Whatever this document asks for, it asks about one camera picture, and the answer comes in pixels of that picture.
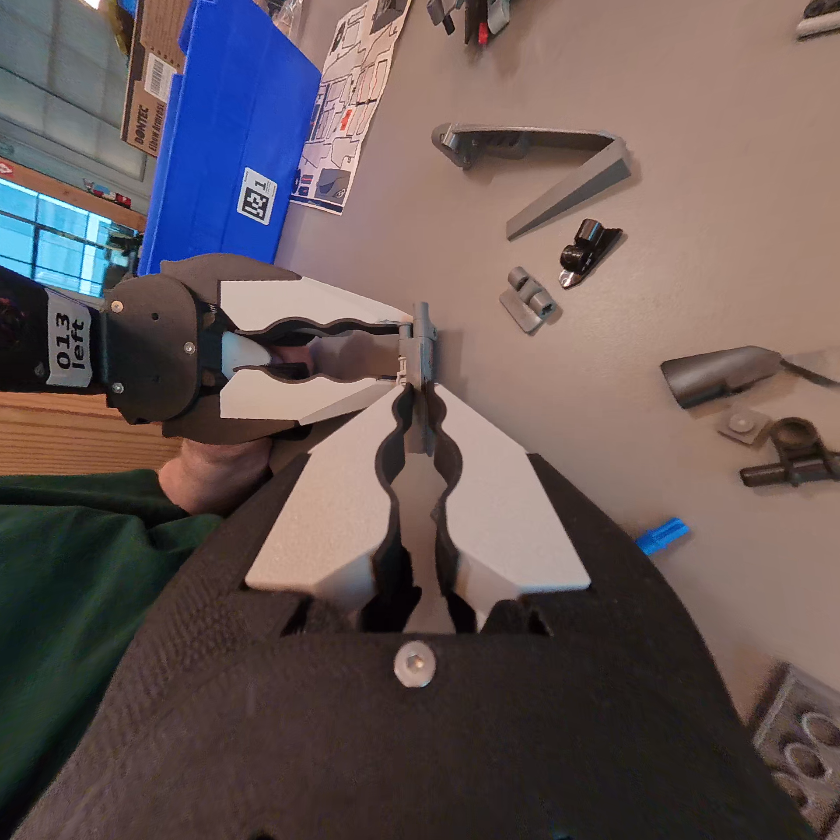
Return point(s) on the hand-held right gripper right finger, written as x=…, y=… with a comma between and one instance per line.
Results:
x=518, y=525

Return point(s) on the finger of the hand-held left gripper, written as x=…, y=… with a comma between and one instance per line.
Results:
x=282, y=400
x=295, y=302

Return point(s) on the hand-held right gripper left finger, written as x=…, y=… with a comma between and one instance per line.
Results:
x=328, y=525

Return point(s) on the grey lego panel assembly red pins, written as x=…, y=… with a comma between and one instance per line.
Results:
x=420, y=426

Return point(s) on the blue plastic bin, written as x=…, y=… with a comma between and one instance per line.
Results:
x=229, y=131

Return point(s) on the long grey lego beam panel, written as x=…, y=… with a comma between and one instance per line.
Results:
x=525, y=138

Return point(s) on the grey black lego car model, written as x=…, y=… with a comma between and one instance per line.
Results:
x=485, y=19

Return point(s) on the blue lego pin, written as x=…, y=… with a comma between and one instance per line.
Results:
x=663, y=535

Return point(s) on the white lego sticker sheet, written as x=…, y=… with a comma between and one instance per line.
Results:
x=348, y=98

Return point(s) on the grey lego panel with connector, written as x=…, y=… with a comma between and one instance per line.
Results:
x=528, y=302

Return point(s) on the flat grey lego stud tile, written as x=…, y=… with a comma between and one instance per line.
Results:
x=741, y=425

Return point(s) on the dark grey curved lego panel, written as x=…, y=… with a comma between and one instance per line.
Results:
x=715, y=374

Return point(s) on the black lego clip piece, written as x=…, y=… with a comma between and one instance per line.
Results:
x=584, y=253

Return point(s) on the black lego axle connector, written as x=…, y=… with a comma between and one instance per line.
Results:
x=794, y=453

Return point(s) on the long grey lego wedge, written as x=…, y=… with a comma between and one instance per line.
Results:
x=577, y=190

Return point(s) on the dark grey studded lego plate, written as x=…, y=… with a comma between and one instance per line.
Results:
x=800, y=748

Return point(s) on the white bar grey lego piece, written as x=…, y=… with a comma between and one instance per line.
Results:
x=817, y=23

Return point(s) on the person's left hand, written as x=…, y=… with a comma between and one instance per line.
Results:
x=216, y=472

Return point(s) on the person's green shirt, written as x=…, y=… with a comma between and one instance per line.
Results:
x=79, y=590

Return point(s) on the brown cardboard box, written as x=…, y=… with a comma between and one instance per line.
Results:
x=151, y=79

